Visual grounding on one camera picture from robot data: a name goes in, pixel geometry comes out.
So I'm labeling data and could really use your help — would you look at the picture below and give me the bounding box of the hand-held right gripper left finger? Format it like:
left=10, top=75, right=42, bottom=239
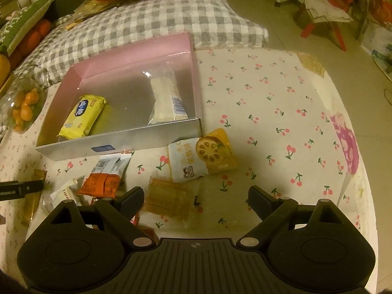
left=50, top=187, right=155, bottom=248

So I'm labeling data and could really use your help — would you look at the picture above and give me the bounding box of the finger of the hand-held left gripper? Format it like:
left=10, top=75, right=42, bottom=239
left=0, top=179, right=45, bottom=202

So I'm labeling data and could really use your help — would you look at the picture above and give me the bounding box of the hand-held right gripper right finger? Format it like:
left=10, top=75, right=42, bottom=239
left=240, top=185, right=343, bottom=248

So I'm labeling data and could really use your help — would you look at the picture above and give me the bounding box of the brown snack packet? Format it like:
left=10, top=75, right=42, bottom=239
left=23, top=169, right=46, bottom=224

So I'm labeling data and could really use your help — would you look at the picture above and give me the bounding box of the clear amber wafer packet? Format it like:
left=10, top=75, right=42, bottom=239
left=141, top=176, right=192, bottom=221

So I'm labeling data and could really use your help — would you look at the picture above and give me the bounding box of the silver and pink cardboard box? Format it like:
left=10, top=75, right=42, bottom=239
left=35, top=31, right=203, bottom=162

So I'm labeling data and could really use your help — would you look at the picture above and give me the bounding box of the orange-red white-topped snack packet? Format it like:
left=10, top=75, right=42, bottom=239
left=77, top=154, right=132, bottom=198

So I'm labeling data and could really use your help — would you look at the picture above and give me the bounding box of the small white snack packet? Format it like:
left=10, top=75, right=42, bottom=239
left=50, top=176, right=86, bottom=206

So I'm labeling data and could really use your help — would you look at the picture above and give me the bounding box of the white orange lotus-root snack packet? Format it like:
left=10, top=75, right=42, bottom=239
left=167, top=128, right=239, bottom=184

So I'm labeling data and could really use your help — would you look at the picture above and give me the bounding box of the clear jar with orange lid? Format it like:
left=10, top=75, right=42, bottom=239
left=0, top=53, right=49, bottom=134

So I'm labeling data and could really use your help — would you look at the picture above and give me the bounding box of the yellow snack packet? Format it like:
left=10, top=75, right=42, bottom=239
left=57, top=94, right=107, bottom=140

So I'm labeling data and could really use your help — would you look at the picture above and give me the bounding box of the white clear-wrapped snack packet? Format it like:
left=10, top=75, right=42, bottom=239
left=148, top=70, right=189, bottom=125

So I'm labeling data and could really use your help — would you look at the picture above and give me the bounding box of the orange plush toy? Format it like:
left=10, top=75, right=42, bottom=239
left=9, top=18, right=51, bottom=65

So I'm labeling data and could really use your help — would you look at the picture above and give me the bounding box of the green printed pillow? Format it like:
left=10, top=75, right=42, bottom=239
left=0, top=0, right=56, bottom=54

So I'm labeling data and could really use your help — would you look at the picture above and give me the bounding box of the grey checkered pillow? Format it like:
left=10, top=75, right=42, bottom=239
left=18, top=0, right=269, bottom=85

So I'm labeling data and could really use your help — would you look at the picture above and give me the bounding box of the red chair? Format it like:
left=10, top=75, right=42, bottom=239
left=294, top=0, right=359, bottom=52

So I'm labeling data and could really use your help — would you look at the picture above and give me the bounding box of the white printed paper sheet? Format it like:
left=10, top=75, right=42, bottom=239
left=302, top=0, right=354, bottom=23

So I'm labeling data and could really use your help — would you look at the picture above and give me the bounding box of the printed plastic bag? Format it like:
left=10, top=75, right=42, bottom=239
left=357, top=0, right=392, bottom=83

